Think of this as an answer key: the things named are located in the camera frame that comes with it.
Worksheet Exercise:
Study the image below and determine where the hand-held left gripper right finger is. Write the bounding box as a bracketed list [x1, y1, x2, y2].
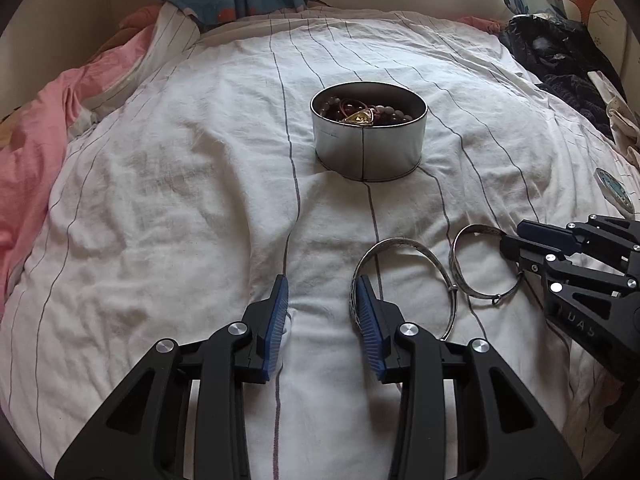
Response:
[355, 275, 583, 480]

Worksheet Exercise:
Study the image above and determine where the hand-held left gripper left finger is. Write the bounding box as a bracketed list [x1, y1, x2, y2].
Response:
[54, 274, 291, 480]

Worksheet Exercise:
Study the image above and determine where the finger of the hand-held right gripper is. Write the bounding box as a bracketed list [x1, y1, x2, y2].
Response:
[517, 214, 640, 262]
[499, 235, 640, 302]

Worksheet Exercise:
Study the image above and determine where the silver bangle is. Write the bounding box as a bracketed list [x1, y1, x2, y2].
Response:
[451, 223, 527, 307]
[349, 238, 459, 344]

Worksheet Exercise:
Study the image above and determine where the round silver metal tin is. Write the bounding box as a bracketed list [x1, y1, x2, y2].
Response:
[309, 81, 428, 182]

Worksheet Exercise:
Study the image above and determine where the white oval bead bracelet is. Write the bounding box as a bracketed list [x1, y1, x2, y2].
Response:
[372, 104, 417, 124]

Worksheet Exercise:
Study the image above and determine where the amber bead bracelet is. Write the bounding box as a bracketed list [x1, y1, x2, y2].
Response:
[316, 96, 351, 124]

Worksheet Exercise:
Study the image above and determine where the red braided cord bracelet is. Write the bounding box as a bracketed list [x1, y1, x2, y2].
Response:
[334, 99, 370, 117]

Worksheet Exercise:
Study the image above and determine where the round printed tin lid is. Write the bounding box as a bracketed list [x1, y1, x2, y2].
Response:
[593, 167, 636, 217]

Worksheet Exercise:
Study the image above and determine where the beige cloth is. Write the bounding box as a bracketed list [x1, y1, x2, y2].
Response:
[587, 70, 640, 167]

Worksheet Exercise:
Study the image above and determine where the white striped duvet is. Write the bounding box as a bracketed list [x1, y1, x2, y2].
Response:
[0, 5, 640, 480]

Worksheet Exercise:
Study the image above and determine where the black jacket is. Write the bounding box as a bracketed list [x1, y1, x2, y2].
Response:
[497, 13, 627, 137]

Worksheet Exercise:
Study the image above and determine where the pink blanket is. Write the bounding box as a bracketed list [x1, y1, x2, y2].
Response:
[0, 4, 167, 311]

